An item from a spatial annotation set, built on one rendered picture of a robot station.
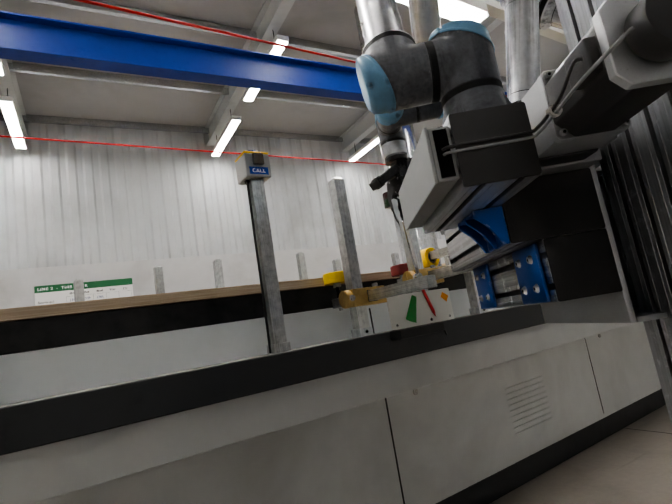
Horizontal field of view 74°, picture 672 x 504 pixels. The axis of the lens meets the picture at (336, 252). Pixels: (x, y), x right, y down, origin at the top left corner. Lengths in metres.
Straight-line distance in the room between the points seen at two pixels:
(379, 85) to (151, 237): 7.92
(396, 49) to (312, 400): 0.83
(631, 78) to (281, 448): 1.20
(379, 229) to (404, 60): 9.65
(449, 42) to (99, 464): 1.05
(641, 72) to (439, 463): 1.46
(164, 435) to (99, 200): 7.86
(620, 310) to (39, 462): 1.01
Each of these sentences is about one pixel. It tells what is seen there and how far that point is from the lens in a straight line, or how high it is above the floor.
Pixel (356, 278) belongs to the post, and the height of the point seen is 0.86.
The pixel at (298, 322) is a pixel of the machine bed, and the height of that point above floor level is 0.77.
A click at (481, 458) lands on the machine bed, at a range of 1.90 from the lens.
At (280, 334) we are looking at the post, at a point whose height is 0.74.
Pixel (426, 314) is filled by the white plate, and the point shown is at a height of 0.73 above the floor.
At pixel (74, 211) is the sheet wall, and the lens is 8.70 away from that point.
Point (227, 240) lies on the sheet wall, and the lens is 8.88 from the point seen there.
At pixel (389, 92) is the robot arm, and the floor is 1.16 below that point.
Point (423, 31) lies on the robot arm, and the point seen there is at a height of 1.44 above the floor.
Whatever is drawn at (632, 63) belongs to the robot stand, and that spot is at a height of 0.93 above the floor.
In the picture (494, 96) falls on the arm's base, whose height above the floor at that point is 1.10.
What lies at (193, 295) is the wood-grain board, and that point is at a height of 0.89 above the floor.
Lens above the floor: 0.75
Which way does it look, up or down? 9 degrees up
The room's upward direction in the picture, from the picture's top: 10 degrees counter-clockwise
